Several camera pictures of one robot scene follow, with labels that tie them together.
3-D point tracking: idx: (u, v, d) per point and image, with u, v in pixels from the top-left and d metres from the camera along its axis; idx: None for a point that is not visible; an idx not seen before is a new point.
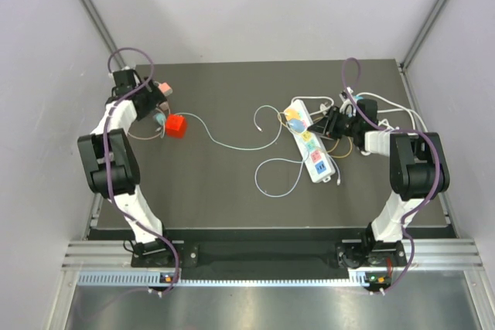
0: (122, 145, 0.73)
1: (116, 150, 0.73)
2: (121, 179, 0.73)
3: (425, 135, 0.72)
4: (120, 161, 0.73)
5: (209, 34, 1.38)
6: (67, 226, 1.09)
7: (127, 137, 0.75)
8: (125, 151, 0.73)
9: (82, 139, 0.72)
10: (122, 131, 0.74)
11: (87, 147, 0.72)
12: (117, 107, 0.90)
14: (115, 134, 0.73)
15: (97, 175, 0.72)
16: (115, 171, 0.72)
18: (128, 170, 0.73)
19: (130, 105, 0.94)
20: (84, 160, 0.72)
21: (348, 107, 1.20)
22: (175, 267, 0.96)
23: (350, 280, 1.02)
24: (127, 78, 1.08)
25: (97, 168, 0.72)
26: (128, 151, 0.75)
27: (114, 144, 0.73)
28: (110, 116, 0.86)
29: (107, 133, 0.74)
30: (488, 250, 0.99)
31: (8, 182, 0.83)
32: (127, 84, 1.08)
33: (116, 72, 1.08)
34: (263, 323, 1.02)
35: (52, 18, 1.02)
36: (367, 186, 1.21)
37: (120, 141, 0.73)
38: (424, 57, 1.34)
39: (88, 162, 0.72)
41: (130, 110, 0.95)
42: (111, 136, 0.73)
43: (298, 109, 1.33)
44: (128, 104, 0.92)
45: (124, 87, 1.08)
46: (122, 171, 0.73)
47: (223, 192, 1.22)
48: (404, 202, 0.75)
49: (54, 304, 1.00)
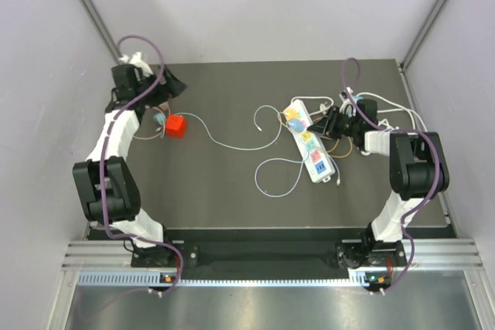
0: (121, 176, 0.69)
1: (114, 181, 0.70)
2: (119, 210, 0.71)
3: (425, 135, 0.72)
4: (117, 192, 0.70)
5: (209, 34, 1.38)
6: (67, 226, 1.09)
7: (125, 165, 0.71)
8: (123, 182, 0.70)
9: (77, 168, 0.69)
10: (121, 161, 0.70)
11: (83, 177, 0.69)
12: (117, 122, 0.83)
14: (113, 164, 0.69)
15: (94, 205, 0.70)
16: (113, 202, 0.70)
18: (127, 202, 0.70)
19: (132, 116, 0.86)
20: (80, 188, 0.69)
21: (348, 107, 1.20)
22: (182, 265, 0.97)
23: (350, 280, 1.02)
24: (128, 80, 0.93)
25: (93, 197, 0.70)
26: (127, 179, 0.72)
27: (111, 174, 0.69)
28: (110, 136, 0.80)
29: (105, 161, 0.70)
30: (488, 250, 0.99)
31: (8, 182, 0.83)
32: (129, 86, 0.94)
33: (116, 69, 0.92)
34: (263, 323, 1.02)
35: (52, 18, 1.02)
36: (367, 186, 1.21)
37: (117, 172, 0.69)
38: (424, 57, 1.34)
39: (84, 192, 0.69)
41: (132, 120, 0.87)
42: (109, 166, 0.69)
43: (298, 109, 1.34)
44: (129, 117, 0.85)
45: (127, 90, 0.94)
46: (120, 202, 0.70)
47: (223, 192, 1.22)
48: (404, 201, 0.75)
49: (54, 304, 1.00)
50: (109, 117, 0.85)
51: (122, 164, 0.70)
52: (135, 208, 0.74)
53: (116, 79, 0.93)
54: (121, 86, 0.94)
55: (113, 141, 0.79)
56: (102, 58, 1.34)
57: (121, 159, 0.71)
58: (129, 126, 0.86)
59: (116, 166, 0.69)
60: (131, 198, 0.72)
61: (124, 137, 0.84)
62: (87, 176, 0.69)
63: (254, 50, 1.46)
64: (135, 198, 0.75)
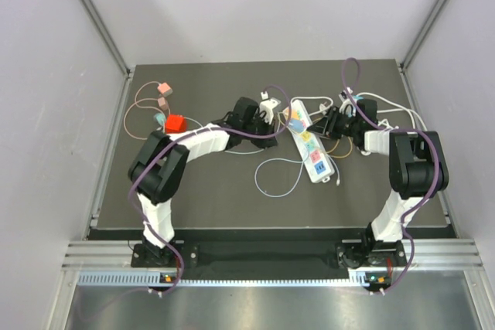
0: (175, 163, 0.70)
1: (167, 163, 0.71)
2: (149, 188, 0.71)
3: (424, 134, 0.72)
4: (162, 172, 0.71)
5: (209, 35, 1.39)
6: (67, 226, 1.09)
7: (186, 159, 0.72)
8: (171, 171, 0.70)
9: (156, 131, 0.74)
10: (183, 153, 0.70)
11: (151, 142, 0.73)
12: (213, 130, 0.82)
14: (177, 151, 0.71)
15: (138, 168, 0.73)
16: (151, 177, 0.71)
18: (159, 186, 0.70)
19: (224, 138, 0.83)
20: (144, 147, 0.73)
21: (348, 107, 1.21)
22: (181, 267, 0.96)
23: (349, 280, 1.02)
24: (244, 113, 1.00)
25: (143, 161, 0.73)
26: (176, 172, 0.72)
27: (170, 157, 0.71)
28: (196, 134, 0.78)
29: (175, 144, 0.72)
30: (488, 249, 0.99)
31: (8, 182, 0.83)
32: (240, 120, 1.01)
33: (244, 100, 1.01)
34: (263, 323, 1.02)
35: (52, 18, 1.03)
36: (368, 186, 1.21)
37: (175, 158, 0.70)
38: (423, 57, 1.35)
39: (144, 152, 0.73)
41: (220, 144, 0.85)
42: (175, 148, 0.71)
43: (298, 109, 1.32)
44: (223, 136, 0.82)
45: (237, 120, 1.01)
46: (154, 181, 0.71)
47: (224, 192, 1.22)
48: (404, 200, 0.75)
49: (54, 304, 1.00)
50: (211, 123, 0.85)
51: (185, 154, 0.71)
52: (163, 198, 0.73)
53: (237, 107, 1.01)
54: (235, 113, 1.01)
55: (195, 139, 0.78)
56: (103, 59, 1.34)
57: (188, 152, 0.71)
58: (215, 144, 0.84)
59: (177, 154, 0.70)
60: (165, 188, 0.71)
61: (205, 146, 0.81)
62: (154, 144, 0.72)
63: (254, 51, 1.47)
64: (172, 191, 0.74)
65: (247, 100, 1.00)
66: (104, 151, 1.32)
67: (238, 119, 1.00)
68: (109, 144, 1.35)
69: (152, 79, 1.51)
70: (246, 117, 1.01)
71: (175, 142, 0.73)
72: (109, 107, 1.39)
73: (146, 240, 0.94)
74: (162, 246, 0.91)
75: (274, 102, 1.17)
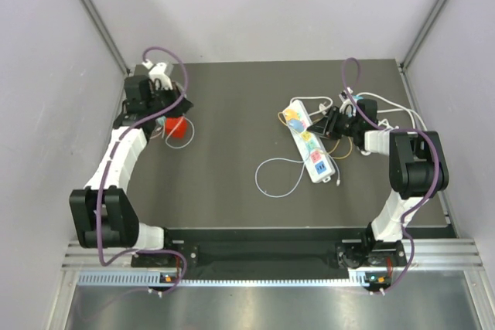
0: (117, 210, 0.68)
1: (110, 213, 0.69)
2: (113, 241, 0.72)
3: (425, 134, 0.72)
4: (113, 224, 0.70)
5: (209, 34, 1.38)
6: (67, 226, 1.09)
7: (124, 196, 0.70)
8: (119, 218, 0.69)
9: (75, 195, 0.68)
10: (120, 194, 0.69)
11: (78, 209, 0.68)
12: (122, 142, 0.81)
14: (110, 199, 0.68)
15: (90, 235, 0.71)
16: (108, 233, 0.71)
18: (122, 236, 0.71)
19: (139, 135, 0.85)
20: (77, 217, 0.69)
21: (348, 107, 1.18)
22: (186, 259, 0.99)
23: (349, 280, 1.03)
24: (140, 94, 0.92)
25: (88, 227, 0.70)
26: (125, 212, 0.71)
27: (109, 207, 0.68)
28: (110, 160, 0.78)
29: (104, 193, 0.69)
30: (488, 250, 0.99)
31: (8, 182, 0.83)
32: (141, 102, 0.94)
33: (129, 82, 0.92)
34: (263, 323, 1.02)
35: (52, 18, 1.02)
36: (367, 186, 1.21)
37: (114, 206, 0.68)
38: (423, 57, 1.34)
39: (81, 220, 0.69)
41: (139, 141, 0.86)
42: (106, 199, 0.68)
43: (298, 109, 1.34)
44: (135, 137, 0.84)
45: (137, 103, 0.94)
46: (114, 234, 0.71)
47: (226, 192, 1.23)
48: (404, 199, 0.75)
49: (54, 304, 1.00)
50: (115, 136, 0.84)
51: (121, 195, 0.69)
52: (131, 238, 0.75)
53: (128, 93, 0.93)
54: (132, 100, 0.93)
55: (115, 165, 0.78)
56: (103, 59, 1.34)
57: (121, 192, 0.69)
58: (135, 146, 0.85)
59: (114, 200, 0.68)
60: (128, 230, 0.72)
61: (128, 158, 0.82)
62: (83, 208, 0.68)
63: (254, 50, 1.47)
64: (132, 226, 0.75)
65: (132, 82, 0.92)
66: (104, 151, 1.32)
67: (139, 103, 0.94)
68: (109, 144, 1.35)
69: None
70: (144, 97, 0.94)
71: (103, 190, 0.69)
72: (109, 107, 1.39)
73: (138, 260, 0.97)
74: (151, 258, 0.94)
75: (162, 66, 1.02)
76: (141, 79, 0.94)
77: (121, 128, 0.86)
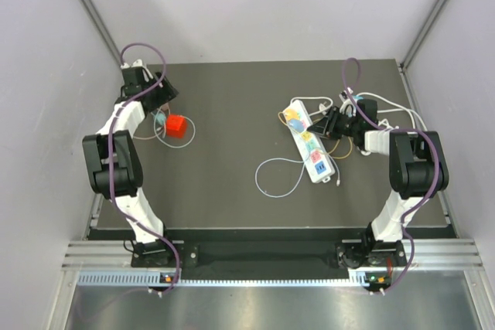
0: (126, 145, 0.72)
1: (120, 151, 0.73)
2: (124, 182, 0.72)
3: (424, 134, 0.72)
4: (122, 162, 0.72)
5: (209, 34, 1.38)
6: (67, 226, 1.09)
7: (131, 138, 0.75)
8: (128, 152, 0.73)
9: (87, 138, 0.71)
10: (128, 133, 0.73)
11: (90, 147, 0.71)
12: (125, 107, 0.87)
14: (119, 136, 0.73)
15: (100, 176, 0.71)
16: (118, 172, 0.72)
18: (131, 174, 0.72)
19: (138, 107, 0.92)
20: (88, 158, 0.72)
21: (348, 107, 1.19)
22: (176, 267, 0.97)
23: (350, 280, 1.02)
24: (136, 77, 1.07)
25: (99, 168, 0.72)
26: (133, 154, 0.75)
27: (118, 144, 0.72)
28: (117, 117, 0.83)
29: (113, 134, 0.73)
30: (488, 249, 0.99)
31: (8, 182, 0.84)
32: (137, 85, 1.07)
33: (125, 69, 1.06)
34: (262, 323, 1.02)
35: (52, 18, 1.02)
36: (367, 186, 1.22)
37: (124, 143, 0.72)
38: (424, 57, 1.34)
39: (92, 161, 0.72)
41: (139, 110, 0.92)
42: (116, 137, 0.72)
43: (298, 109, 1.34)
44: (137, 106, 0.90)
45: (134, 86, 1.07)
46: (124, 173, 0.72)
47: (226, 191, 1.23)
48: (404, 199, 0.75)
49: (54, 304, 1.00)
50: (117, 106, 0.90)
51: (129, 135, 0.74)
52: (139, 182, 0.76)
53: (126, 78, 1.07)
54: (130, 83, 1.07)
55: (120, 123, 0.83)
56: (103, 59, 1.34)
57: (128, 132, 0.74)
58: (135, 115, 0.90)
59: (124, 137, 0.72)
60: (135, 171, 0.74)
61: (130, 121, 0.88)
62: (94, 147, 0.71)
63: (254, 50, 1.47)
64: (139, 172, 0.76)
65: (129, 67, 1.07)
66: None
67: (135, 86, 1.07)
68: None
69: None
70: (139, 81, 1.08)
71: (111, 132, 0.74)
72: (109, 107, 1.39)
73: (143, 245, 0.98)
74: (154, 240, 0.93)
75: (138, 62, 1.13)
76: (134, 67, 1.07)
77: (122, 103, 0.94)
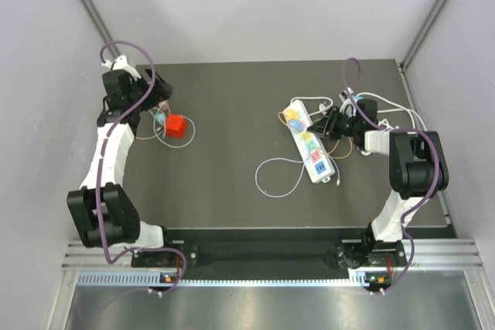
0: (117, 203, 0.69)
1: (110, 209, 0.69)
2: (117, 237, 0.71)
3: (424, 134, 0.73)
4: (114, 219, 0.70)
5: (209, 35, 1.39)
6: (67, 226, 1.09)
7: (122, 192, 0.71)
8: (120, 211, 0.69)
9: (73, 196, 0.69)
10: (117, 188, 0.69)
11: (78, 208, 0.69)
12: (110, 140, 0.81)
14: (110, 193, 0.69)
15: (93, 233, 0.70)
16: (111, 229, 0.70)
18: (124, 230, 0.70)
19: (127, 130, 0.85)
20: (77, 217, 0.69)
21: (348, 107, 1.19)
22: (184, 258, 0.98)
23: (349, 280, 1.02)
24: (121, 89, 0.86)
25: (90, 226, 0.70)
26: (126, 207, 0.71)
27: (109, 202, 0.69)
28: (104, 158, 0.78)
29: (102, 189, 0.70)
30: (488, 250, 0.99)
31: (8, 182, 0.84)
32: (121, 96, 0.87)
33: (106, 78, 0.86)
34: (262, 323, 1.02)
35: (52, 18, 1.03)
36: (367, 186, 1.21)
37: (114, 200, 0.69)
38: (424, 57, 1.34)
39: (82, 220, 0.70)
41: (128, 134, 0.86)
42: (105, 195, 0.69)
43: (298, 109, 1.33)
44: (124, 130, 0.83)
45: (118, 99, 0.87)
46: (117, 230, 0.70)
47: (225, 192, 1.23)
48: (404, 199, 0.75)
49: (54, 304, 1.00)
50: (102, 134, 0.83)
51: (120, 190, 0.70)
52: (134, 234, 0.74)
53: (108, 89, 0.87)
54: (113, 94, 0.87)
55: (107, 162, 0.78)
56: None
57: (118, 187, 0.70)
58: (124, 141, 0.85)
59: (113, 195, 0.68)
60: (129, 225, 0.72)
61: (120, 153, 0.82)
62: (82, 206, 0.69)
63: (253, 50, 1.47)
64: (134, 223, 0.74)
65: (110, 76, 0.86)
66: None
67: (120, 97, 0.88)
68: None
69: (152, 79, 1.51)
70: (124, 91, 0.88)
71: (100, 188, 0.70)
72: None
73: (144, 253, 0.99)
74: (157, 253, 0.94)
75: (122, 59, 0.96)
76: (120, 74, 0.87)
77: (108, 125, 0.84)
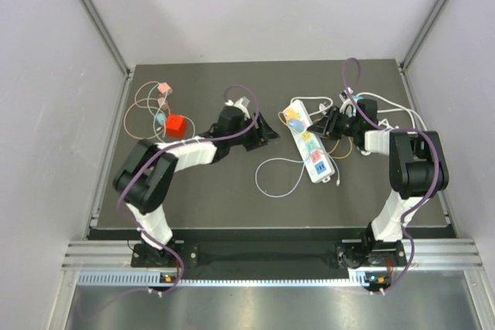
0: (163, 169, 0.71)
1: (155, 170, 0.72)
2: (137, 196, 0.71)
3: (424, 134, 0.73)
4: (148, 181, 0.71)
5: (209, 35, 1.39)
6: (66, 226, 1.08)
7: (174, 166, 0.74)
8: (160, 177, 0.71)
9: (144, 141, 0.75)
10: (173, 158, 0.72)
11: (138, 151, 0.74)
12: (199, 142, 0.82)
14: (166, 158, 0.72)
15: (123, 179, 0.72)
16: (138, 187, 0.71)
18: (147, 195, 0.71)
19: (211, 151, 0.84)
20: (131, 155, 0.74)
21: (348, 107, 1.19)
22: (181, 269, 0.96)
23: (349, 280, 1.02)
24: (228, 124, 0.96)
25: (129, 171, 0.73)
26: (164, 180, 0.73)
27: (159, 164, 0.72)
28: (183, 143, 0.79)
29: (164, 152, 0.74)
30: (488, 250, 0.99)
31: (8, 182, 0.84)
32: (226, 130, 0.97)
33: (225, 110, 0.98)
34: (262, 323, 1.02)
35: (52, 18, 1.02)
36: (368, 186, 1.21)
37: (163, 166, 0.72)
38: (424, 57, 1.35)
39: (130, 160, 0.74)
41: (208, 154, 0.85)
42: (162, 157, 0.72)
43: (298, 109, 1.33)
44: (209, 149, 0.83)
45: (223, 130, 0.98)
46: (143, 191, 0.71)
47: (226, 192, 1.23)
48: (404, 199, 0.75)
49: (54, 304, 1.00)
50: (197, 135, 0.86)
51: (172, 163, 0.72)
52: (149, 207, 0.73)
53: (220, 119, 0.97)
54: (220, 126, 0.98)
55: (181, 149, 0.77)
56: (103, 59, 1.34)
57: (175, 160, 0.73)
58: (202, 156, 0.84)
59: (166, 161, 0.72)
60: (154, 195, 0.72)
61: (193, 157, 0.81)
62: (141, 152, 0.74)
63: (253, 50, 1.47)
64: (157, 199, 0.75)
65: (229, 109, 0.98)
66: (104, 151, 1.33)
67: (225, 130, 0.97)
68: (109, 144, 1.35)
69: (152, 79, 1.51)
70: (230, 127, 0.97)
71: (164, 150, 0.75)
72: (109, 106, 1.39)
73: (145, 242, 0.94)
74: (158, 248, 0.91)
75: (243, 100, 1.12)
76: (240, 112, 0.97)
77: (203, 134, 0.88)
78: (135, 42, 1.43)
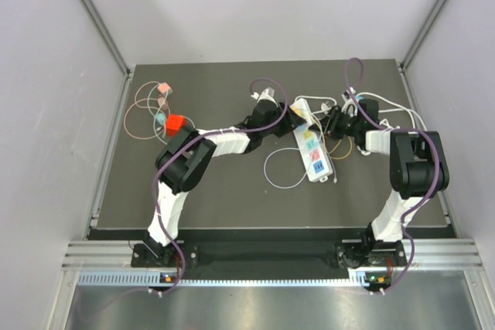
0: (203, 154, 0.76)
1: (195, 153, 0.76)
2: (174, 175, 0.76)
3: (425, 134, 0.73)
4: (187, 163, 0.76)
5: (209, 35, 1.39)
6: (67, 226, 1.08)
7: (212, 153, 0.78)
8: (199, 160, 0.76)
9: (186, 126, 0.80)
10: (212, 146, 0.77)
11: (182, 134, 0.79)
12: (236, 133, 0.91)
14: (206, 144, 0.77)
15: (163, 158, 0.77)
16: (176, 168, 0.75)
18: (183, 175, 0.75)
19: (244, 141, 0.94)
20: (173, 138, 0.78)
21: (349, 107, 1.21)
22: (181, 269, 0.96)
23: (350, 280, 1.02)
24: (261, 117, 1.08)
25: (169, 152, 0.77)
26: (201, 164, 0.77)
27: (199, 147, 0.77)
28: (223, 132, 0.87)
29: (203, 138, 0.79)
30: (488, 249, 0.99)
31: (9, 182, 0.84)
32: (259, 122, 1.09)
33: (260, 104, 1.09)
34: (262, 323, 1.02)
35: (52, 18, 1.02)
36: (369, 186, 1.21)
37: (203, 151, 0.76)
38: (424, 57, 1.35)
39: (172, 142, 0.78)
41: (241, 144, 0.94)
42: (203, 143, 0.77)
43: (302, 108, 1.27)
44: (244, 140, 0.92)
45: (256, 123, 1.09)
46: (180, 171, 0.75)
47: (227, 191, 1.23)
48: (404, 199, 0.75)
49: (54, 304, 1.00)
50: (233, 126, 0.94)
51: (211, 149, 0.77)
52: (184, 188, 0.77)
53: (254, 112, 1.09)
54: (254, 118, 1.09)
55: (219, 137, 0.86)
56: (102, 59, 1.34)
57: (214, 147, 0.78)
58: (235, 145, 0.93)
59: (206, 147, 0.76)
60: (190, 177, 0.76)
61: (228, 144, 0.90)
62: (184, 136, 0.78)
63: (253, 50, 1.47)
64: (193, 182, 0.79)
65: (264, 103, 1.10)
66: (105, 151, 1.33)
67: (258, 122, 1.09)
68: (109, 144, 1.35)
69: (152, 79, 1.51)
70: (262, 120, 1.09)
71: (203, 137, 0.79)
72: (109, 106, 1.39)
73: (146, 240, 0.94)
74: (165, 243, 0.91)
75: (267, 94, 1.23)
76: (271, 106, 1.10)
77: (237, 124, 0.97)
78: (135, 41, 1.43)
